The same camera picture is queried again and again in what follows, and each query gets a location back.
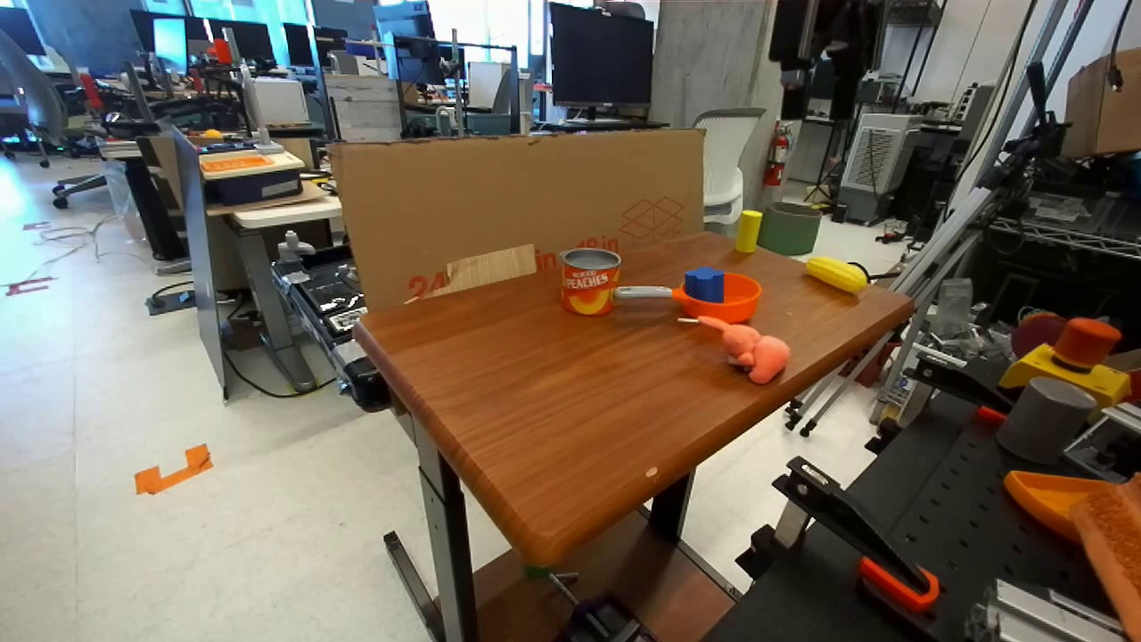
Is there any yellow flat block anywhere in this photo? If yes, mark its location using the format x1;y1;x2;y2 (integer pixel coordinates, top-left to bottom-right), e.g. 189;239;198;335
994;338;1134;408

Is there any brown cardboard board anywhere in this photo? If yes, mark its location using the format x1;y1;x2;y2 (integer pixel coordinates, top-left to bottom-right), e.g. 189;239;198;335
327;125;709;316

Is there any red fire extinguisher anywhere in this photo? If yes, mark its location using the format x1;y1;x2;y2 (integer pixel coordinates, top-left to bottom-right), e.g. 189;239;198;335
760;118;794;192

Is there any blue block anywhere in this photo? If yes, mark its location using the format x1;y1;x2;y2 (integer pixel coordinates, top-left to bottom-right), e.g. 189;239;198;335
680;263;729;302

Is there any black computer monitor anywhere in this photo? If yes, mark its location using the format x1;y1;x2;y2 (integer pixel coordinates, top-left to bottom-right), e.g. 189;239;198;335
547;0;656;123

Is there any grey office chair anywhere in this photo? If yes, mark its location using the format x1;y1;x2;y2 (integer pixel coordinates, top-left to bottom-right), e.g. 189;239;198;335
0;30;110;212

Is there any yellow oblong toy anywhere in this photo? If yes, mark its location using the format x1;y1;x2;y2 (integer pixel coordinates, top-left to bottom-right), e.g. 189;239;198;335
801;252;875;300

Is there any grey table frame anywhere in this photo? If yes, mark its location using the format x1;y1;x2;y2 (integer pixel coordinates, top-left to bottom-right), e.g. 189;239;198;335
383;408;741;642

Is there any orange bowl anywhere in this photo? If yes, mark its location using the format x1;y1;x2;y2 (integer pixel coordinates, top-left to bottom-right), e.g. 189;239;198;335
612;271;766;328

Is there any dark box with orange lid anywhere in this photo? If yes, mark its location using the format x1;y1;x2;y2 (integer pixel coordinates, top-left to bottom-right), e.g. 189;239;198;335
194;143;312;208

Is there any black clamp with orange handle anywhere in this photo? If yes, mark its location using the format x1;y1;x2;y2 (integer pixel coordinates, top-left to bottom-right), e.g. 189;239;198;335
769;453;944;621

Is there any grey office desk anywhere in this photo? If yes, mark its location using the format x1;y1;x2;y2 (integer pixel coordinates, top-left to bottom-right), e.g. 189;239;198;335
176;130;351;403

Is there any brown cardboard box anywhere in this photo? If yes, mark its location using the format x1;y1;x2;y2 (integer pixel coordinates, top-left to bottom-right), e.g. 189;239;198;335
1058;45;1141;159

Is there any white chair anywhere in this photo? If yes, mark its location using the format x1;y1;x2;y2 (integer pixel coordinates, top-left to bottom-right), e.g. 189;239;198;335
691;106;769;227

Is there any orange labelled tin can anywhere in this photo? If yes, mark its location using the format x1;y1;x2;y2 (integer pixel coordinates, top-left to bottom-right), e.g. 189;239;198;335
558;246;625;322

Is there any grey cylinder block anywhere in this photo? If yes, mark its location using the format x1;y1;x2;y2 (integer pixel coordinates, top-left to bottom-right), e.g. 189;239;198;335
994;373;1103;467

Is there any green box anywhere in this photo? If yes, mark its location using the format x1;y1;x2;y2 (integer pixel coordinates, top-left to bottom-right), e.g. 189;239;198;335
760;202;823;259

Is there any yellow cylinder block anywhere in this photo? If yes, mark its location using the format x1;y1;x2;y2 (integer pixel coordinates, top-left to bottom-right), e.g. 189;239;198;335
731;208;766;258

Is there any orange cylinder block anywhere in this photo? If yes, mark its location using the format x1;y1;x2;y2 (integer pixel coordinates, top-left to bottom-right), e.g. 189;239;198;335
1052;314;1123;370

